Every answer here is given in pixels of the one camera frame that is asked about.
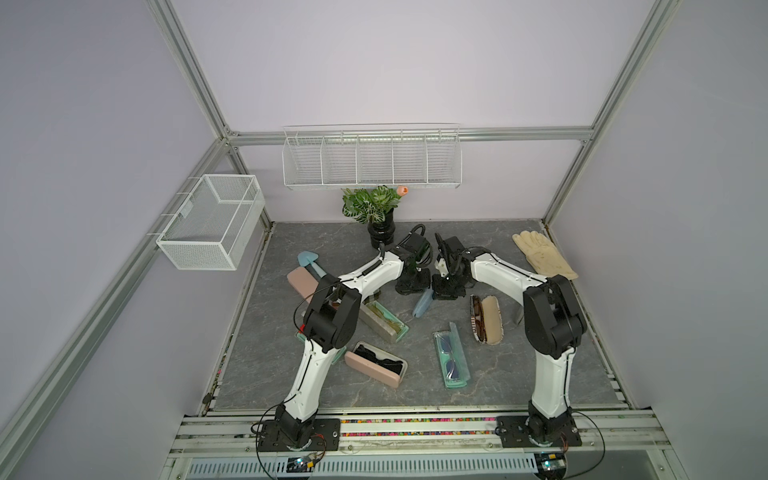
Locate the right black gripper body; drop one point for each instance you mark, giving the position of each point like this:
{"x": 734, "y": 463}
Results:
{"x": 446, "y": 285}

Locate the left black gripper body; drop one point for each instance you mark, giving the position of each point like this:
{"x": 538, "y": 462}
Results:
{"x": 418, "y": 281}

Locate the blue case orange lining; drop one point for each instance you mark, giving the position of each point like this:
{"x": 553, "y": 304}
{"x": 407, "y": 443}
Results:
{"x": 423, "y": 304}

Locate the grey fabric glasses case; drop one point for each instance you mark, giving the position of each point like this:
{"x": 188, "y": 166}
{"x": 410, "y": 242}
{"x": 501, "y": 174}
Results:
{"x": 518, "y": 316}

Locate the pink hard glasses case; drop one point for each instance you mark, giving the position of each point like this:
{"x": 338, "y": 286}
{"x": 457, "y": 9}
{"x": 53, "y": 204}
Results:
{"x": 303, "y": 283}

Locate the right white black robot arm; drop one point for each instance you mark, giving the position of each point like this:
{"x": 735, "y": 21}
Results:
{"x": 554, "y": 324}

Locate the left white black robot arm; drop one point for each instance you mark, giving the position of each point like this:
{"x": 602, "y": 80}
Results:
{"x": 330, "y": 322}

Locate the grey case mint lining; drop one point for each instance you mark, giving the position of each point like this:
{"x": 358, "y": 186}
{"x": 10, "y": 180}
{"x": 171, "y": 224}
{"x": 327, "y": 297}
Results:
{"x": 383, "y": 322}

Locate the mint case blue glasses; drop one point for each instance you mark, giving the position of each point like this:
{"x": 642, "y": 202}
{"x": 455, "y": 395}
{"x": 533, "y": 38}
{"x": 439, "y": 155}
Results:
{"x": 452, "y": 360}

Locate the pink case black sunglasses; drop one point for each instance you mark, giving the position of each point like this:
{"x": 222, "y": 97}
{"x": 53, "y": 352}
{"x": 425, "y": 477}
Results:
{"x": 372, "y": 370}

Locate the grey mint case red sunglasses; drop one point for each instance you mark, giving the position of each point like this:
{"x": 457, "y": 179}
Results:
{"x": 337, "y": 357}

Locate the green plant in black vase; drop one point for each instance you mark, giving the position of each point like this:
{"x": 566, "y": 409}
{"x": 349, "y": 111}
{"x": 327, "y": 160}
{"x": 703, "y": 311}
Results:
{"x": 374, "y": 208}

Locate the beige work glove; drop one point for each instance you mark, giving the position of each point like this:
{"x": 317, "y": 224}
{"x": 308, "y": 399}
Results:
{"x": 543, "y": 255}

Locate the teal plastic scraper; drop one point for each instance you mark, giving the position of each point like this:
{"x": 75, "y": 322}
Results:
{"x": 309, "y": 261}

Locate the long white wire shelf basket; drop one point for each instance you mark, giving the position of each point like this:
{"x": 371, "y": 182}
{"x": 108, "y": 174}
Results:
{"x": 419, "y": 155}

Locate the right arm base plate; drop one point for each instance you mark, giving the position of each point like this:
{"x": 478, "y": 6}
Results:
{"x": 534, "y": 431}

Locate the white wire mesh side basket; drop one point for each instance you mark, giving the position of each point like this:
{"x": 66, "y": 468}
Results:
{"x": 214, "y": 223}

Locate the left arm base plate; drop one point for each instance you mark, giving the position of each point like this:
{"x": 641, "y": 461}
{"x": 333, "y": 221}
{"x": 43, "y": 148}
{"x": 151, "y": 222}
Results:
{"x": 286, "y": 435}

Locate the white vented cable duct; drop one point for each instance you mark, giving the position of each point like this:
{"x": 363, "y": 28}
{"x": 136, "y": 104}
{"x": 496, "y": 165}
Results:
{"x": 375, "y": 466}

